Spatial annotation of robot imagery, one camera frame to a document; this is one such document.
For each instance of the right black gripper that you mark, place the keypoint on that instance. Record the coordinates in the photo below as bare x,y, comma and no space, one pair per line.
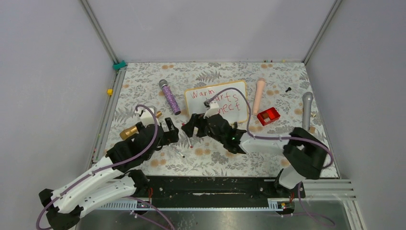
188,128

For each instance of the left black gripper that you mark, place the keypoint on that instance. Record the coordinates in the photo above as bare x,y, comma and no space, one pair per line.
171,136

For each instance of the red whiteboard marker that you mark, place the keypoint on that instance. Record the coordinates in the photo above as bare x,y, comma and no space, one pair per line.
189,141

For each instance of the yellow framed whiteboard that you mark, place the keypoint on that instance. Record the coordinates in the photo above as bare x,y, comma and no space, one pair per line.
232,105

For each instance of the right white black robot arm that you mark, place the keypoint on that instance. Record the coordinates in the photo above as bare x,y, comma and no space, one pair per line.
304,152

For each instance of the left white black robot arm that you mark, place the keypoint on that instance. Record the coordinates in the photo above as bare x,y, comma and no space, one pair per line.
114,176

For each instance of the black whiteboard marker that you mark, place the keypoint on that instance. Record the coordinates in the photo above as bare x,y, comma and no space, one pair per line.
179,152

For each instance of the floral table mat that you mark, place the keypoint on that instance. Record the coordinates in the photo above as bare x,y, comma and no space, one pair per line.
140,85

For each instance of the gold microphone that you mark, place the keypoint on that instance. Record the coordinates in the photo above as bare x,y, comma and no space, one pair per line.
128,131

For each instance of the purple glitter microphone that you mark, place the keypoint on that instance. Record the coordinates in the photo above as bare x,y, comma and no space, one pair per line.
169,96

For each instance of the red small box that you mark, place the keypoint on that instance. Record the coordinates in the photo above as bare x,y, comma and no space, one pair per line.
268,116

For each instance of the pink cylinder microphone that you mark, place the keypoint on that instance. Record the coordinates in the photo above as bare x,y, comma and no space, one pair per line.
258,95

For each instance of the teal corner clamp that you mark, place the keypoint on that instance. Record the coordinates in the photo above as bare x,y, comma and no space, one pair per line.
119,65

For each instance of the silver microphone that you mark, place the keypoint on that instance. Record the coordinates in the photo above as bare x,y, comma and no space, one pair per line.
307,103

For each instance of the small wooden cube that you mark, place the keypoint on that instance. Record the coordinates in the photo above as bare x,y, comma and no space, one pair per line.
312,130

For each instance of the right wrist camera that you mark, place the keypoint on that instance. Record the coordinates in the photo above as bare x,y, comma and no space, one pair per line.
212,108

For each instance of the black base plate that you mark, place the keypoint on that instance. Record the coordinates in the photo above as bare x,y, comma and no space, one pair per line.
183,191

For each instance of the white slotted cable duct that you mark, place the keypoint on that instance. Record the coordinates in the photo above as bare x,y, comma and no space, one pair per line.
128,205

